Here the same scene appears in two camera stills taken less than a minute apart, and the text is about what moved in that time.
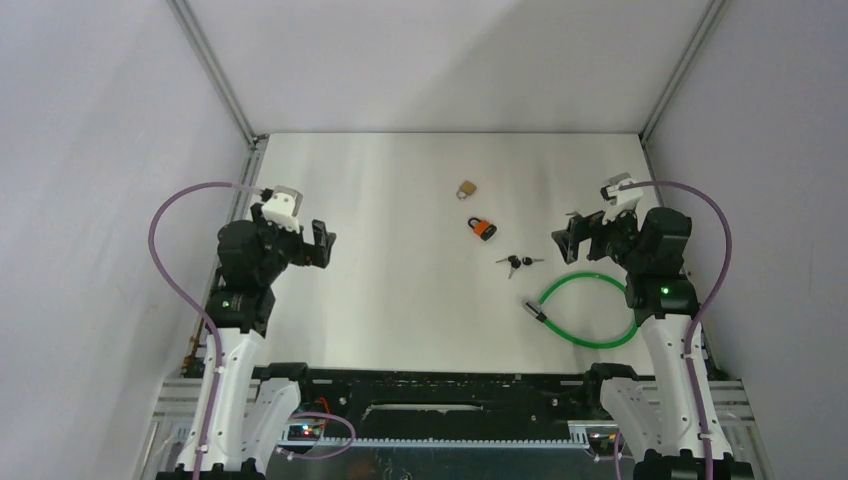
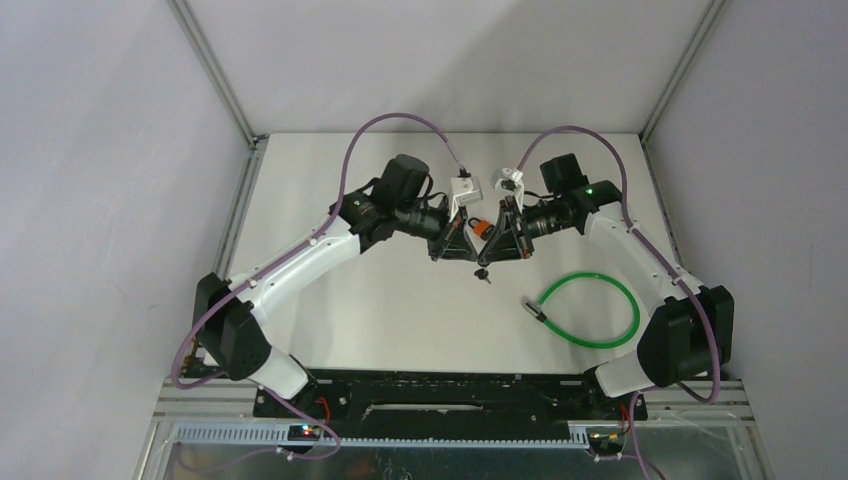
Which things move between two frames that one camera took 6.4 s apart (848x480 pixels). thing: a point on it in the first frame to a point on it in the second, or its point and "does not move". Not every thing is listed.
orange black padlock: (483, 228) does not move
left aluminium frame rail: (257, 142) does not move
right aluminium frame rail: (709, 18) does not move
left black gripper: (306, 254) to (454, 242)
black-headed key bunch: (515, 263) to (482, 274)
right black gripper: (591, 226) to (506, 241)
